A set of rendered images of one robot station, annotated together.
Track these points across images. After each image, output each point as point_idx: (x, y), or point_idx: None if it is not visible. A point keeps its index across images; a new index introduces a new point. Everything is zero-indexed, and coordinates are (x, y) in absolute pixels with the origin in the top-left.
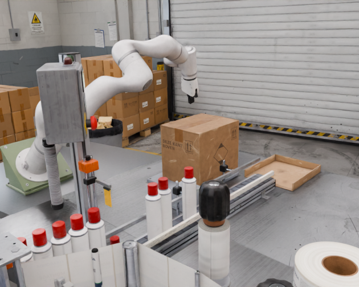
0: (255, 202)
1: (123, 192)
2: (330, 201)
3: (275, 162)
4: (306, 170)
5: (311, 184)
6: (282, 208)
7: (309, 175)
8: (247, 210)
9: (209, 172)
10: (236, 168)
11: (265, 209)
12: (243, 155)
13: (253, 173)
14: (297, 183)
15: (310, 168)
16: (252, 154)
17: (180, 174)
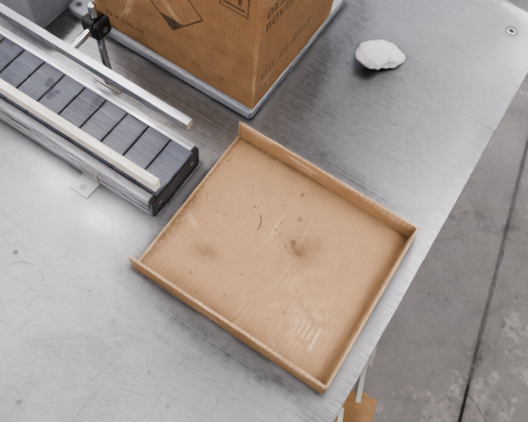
0: (53, 156)
1: None
2: (52, 379)
3: (390, 238)
4: (321, 339)
5: (198, 341)
6: (9, 223)
7: (238, 334)
8: (3, 134)
9: (126, 7)
10: (75, 52)
11: (4, 178)
12: (444, 137)
13: (267, 160)
14: (154, 277)
15: (339, 356)
16: (464, 167)
17: None
